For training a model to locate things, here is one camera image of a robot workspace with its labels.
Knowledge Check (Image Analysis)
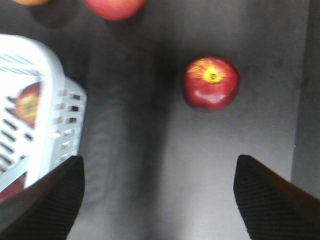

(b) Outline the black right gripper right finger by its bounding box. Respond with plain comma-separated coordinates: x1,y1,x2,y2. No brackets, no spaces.
233,155,320,240

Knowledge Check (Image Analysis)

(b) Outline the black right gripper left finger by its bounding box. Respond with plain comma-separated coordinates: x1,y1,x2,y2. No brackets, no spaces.
0,155,85,240

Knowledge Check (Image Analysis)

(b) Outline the light blue plastic basket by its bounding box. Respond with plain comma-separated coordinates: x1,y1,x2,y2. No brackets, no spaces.
0,34,87,190

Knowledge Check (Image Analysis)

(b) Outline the red yellow apple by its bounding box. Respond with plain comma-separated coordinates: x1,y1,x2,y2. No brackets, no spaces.
0,174,26,202
11,82,41,128

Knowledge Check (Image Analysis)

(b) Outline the dark red apple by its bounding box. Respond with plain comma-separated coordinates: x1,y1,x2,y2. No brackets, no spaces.
182,56,240,113

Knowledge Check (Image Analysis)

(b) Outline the red yellow apple front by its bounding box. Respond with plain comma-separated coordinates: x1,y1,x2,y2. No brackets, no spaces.
0,174,26,202

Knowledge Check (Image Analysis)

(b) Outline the black left front tray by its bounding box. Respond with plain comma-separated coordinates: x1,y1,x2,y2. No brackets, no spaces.
0,0,320,240

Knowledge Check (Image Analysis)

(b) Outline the small orange tangerine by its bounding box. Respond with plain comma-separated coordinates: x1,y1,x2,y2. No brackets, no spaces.
13,0,50,7

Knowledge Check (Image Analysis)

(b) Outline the pink red apple left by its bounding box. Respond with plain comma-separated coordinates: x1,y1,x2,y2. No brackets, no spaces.
84,0,146,21

